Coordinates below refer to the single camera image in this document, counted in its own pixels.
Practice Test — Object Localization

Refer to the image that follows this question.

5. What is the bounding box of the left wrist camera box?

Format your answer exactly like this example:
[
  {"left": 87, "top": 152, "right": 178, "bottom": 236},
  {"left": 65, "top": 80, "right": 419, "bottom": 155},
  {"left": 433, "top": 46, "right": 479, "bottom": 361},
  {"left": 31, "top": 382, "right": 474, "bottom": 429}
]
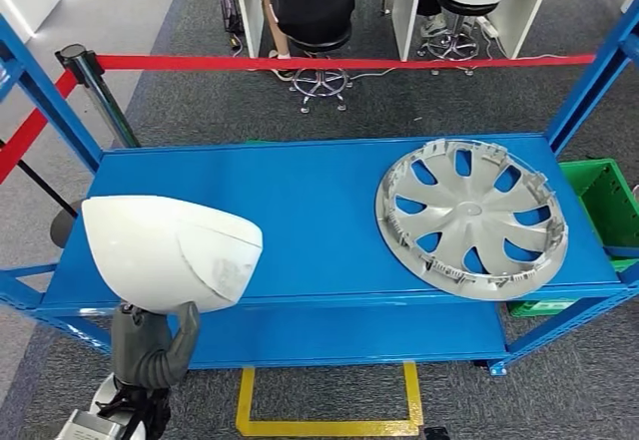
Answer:
[{"left": 54, "top": 409, "right": 126, "bottom": 440}]

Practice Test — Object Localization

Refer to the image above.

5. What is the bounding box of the black power strip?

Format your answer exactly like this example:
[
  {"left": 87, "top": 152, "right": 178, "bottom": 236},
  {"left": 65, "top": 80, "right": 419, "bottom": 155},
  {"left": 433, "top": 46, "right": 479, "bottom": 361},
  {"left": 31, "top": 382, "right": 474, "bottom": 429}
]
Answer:
[{"left": 221, "top": 0, "right": 245, "bottom": 35}]

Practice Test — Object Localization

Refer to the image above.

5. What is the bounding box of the white desk side panel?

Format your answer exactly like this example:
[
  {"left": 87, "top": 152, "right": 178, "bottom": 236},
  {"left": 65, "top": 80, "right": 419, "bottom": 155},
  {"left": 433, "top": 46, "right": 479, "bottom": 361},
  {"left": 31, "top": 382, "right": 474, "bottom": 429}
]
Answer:
[
  {"left": 391, "top": 0, "right": 427, "bottom": 63},
  {"left": 228, "top": 0, "right": 264, "bottom": 60},
  {"left": 486, "top": 0, "right": 561, "bottom": 60}
]

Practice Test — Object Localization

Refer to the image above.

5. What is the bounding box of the white curved plastic shell part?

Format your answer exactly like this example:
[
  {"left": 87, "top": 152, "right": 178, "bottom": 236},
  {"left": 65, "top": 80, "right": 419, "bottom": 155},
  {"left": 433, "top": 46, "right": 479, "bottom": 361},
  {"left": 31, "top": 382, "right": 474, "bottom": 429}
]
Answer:
[{"left": 81, "top": 194, "right": 264, "bottom": 314}]

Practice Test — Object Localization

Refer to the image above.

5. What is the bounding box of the chrome stanchion post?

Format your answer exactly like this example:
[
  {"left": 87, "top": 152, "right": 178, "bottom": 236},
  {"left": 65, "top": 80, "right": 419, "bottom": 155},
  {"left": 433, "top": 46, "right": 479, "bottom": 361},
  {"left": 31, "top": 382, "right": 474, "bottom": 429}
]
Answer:
[{"left": 54, "top": 43, "right": 143, "bottom": 151}]

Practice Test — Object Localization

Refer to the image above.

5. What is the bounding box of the black round stool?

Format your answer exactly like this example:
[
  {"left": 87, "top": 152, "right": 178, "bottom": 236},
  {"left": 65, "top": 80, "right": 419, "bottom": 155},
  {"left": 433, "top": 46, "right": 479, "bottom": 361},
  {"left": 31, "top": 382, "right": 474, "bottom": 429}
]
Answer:
[
  {"left": 424, "top": 0, "right": 500, "bottom": 78},
  {"left": 288, "top": 23, "right": 354, "bottom": 115}
]

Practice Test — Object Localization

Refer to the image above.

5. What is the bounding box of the silver wheel hubcap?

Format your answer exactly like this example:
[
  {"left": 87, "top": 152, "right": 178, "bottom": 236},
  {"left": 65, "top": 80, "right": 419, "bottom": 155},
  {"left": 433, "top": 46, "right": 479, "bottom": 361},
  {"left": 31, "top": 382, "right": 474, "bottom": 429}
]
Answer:
[{"left": 374, "top": 138, "right": 570, "bottom": 302}]

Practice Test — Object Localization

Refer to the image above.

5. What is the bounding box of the green plastic crate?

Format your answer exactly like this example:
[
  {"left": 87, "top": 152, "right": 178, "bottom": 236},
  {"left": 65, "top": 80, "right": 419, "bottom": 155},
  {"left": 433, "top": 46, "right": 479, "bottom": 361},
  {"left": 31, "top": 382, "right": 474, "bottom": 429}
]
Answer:
[
  {"left": 558, "top": 158, "right": 639, "bottom": 273},
  {"left": 508, "top": 299, "right": 576, "bottom": 320}
]

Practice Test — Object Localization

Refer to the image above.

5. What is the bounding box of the blue metal shelf rack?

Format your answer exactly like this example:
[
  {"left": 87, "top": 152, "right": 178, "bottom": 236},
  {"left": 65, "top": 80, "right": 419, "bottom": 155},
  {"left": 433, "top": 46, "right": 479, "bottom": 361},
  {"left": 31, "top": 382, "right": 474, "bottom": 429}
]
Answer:
[{"left": 0, "top": 0, "right": 639, "bottom": 379}]

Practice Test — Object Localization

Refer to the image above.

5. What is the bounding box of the black pole stand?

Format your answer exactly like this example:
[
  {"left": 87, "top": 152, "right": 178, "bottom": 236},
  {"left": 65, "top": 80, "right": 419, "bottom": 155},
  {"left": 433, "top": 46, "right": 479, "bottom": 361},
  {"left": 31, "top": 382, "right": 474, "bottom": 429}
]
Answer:
[{"left": 0, "top": 138, "right": 84, "bottom": 250}]

